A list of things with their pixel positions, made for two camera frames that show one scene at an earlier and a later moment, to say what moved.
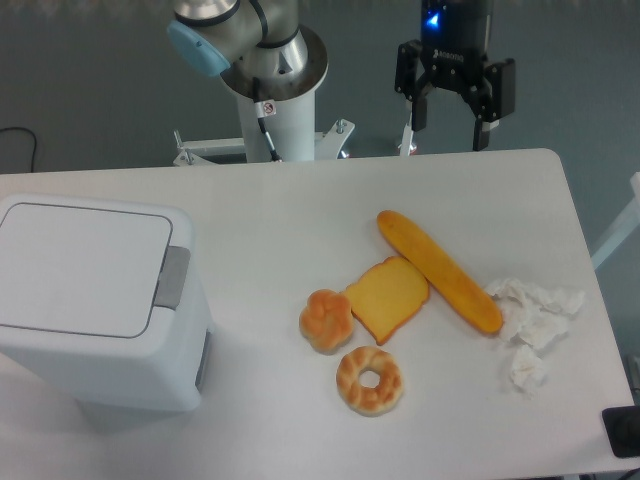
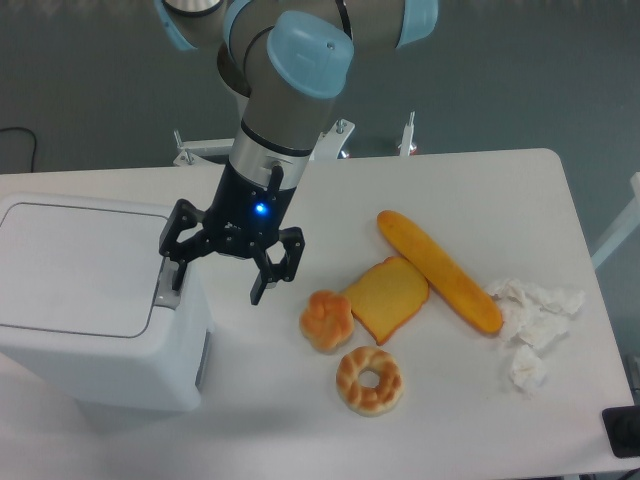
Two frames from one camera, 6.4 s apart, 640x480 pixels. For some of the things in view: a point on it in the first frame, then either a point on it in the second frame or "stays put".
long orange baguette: [475, 307] stays put
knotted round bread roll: [326, 321] stays put
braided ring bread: [369, 402] stays put
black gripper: [455, 39] → [245, 211]
